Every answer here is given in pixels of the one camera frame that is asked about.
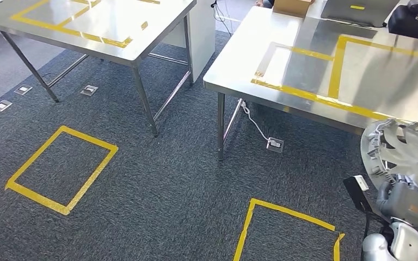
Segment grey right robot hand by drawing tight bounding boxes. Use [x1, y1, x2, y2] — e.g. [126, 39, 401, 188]
[376, 175, 418, 228]

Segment yellow table tape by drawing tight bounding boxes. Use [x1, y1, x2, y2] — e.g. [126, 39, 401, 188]
[251, 35, 418, 136]
[10, 0, 161, 48]

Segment black bag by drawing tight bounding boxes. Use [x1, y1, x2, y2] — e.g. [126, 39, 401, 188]
[388, 3, 418, 43]

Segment grey laptop with yellow sticker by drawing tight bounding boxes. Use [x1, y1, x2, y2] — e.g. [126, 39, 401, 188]
[321, 0, 401, 28]

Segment white desk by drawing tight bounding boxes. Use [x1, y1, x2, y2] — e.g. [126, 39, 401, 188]
[300, 0, 418, 40]
[162, 0, 216, 84]

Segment stainless steel table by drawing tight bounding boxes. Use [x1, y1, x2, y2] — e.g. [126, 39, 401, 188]
[202, 5, 418, 161]
[0, 0, 198, 138]

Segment brown cardboard box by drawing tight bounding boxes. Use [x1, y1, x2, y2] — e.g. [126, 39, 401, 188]
[272, 0, 314, 18]

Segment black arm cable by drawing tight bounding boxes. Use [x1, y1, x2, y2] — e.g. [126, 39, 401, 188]
[364, 210, 373, 240]

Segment white cable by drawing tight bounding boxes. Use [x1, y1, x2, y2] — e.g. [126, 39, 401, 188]
[241, 101, 271, 142]

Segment black cables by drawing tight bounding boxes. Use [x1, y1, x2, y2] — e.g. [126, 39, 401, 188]
[211, 0, 233, 35]

